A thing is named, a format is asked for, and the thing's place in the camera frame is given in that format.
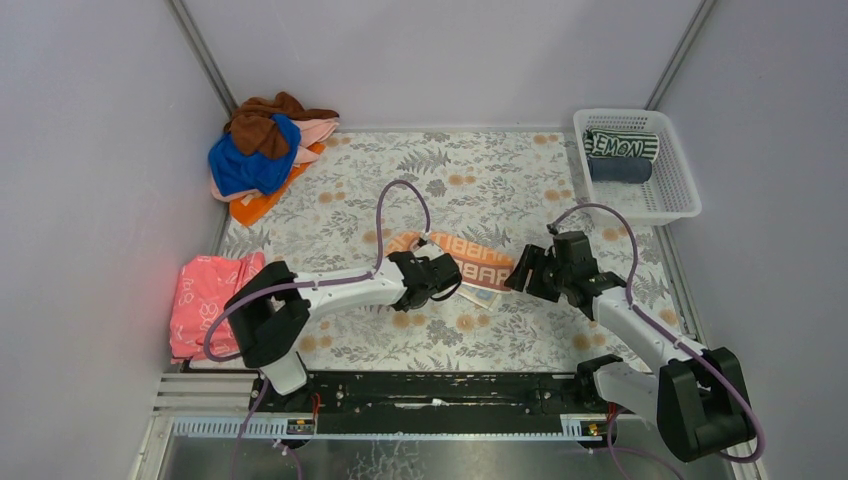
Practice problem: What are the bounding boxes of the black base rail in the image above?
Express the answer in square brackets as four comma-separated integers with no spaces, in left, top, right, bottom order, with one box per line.
[249,371,613,442]

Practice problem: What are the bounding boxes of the purple cable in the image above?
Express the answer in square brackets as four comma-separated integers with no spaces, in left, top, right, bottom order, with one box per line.
[549,202,768,480]
[202,179,433,480]

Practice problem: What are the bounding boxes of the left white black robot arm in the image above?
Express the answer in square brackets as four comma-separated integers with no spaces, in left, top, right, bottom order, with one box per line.
[223,251,462,395]

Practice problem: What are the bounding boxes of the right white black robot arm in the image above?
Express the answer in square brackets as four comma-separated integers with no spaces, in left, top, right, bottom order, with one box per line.
[505,231,757,462]

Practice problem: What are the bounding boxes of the dark blue rolled towel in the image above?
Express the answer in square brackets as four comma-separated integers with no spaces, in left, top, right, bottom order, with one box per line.
[587,157,653,184]

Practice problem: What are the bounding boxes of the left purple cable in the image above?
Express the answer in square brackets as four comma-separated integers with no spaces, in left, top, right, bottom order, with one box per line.
[202,179,433,480]

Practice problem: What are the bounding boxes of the white plastic basket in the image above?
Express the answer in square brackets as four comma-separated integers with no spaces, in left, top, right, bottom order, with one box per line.
[573,108,702,226]

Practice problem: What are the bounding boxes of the striped lemon rolled towel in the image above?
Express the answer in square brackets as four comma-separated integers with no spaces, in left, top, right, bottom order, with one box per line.
[582,127,659,162]

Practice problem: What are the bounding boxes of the floral table mat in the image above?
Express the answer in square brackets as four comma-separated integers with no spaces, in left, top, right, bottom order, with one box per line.
[218,132,682,372]

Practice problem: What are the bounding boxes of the orange blue rabbit towel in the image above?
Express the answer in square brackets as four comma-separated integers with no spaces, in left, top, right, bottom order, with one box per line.
[384,229,517,311]

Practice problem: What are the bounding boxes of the brown towel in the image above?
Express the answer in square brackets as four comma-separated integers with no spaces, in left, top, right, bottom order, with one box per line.
[223,92,339,160]

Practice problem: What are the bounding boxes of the pink patterned towel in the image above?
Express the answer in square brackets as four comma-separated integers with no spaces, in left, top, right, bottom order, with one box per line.
[169,252,266,361]

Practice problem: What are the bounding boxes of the light pink towel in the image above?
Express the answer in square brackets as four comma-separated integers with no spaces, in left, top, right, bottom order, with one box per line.
[210,119,339,202]

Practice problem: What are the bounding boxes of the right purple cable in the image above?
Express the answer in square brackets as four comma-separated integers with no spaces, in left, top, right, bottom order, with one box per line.
[549,202,768,480]

